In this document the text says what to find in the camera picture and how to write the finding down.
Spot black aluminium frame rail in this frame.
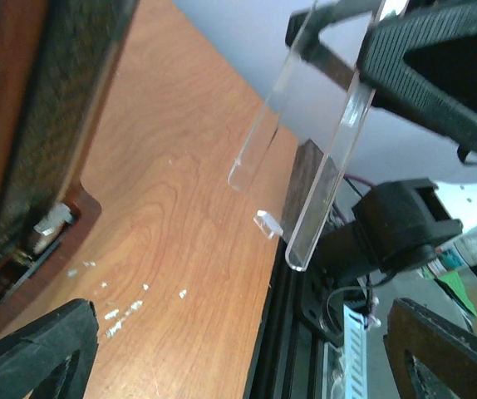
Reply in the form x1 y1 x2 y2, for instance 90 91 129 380
243 240 331 398

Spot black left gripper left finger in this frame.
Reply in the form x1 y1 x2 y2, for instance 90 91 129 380
0 298 99 398

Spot clear plastic metronome cover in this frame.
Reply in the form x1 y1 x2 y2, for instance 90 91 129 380
228 1 407 272

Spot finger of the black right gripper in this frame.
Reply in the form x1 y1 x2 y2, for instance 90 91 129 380
285 1 381 90
357 1 477 160

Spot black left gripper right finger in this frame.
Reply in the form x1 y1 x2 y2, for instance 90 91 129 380
383 298 477 398

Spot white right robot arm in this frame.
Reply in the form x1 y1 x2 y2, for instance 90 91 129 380
285 1 477 280

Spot brown wooden metronome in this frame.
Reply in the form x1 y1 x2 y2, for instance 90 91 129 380
0 1 138 334

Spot light blue cable duct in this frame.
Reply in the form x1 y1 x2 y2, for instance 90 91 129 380
343 305 368 399

